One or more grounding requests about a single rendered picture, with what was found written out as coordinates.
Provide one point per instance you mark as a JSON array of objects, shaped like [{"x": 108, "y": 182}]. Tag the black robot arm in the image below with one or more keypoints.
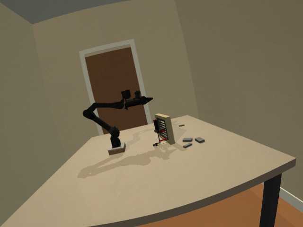
[{"x": 114, "y": 132}]

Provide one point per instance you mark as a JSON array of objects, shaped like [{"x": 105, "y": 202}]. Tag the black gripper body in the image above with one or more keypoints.
[{"x": 140, "y": 101}]

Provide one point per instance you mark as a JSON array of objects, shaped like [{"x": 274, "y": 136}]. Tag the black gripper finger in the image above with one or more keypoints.
[{"x": 147, "y": 99}]

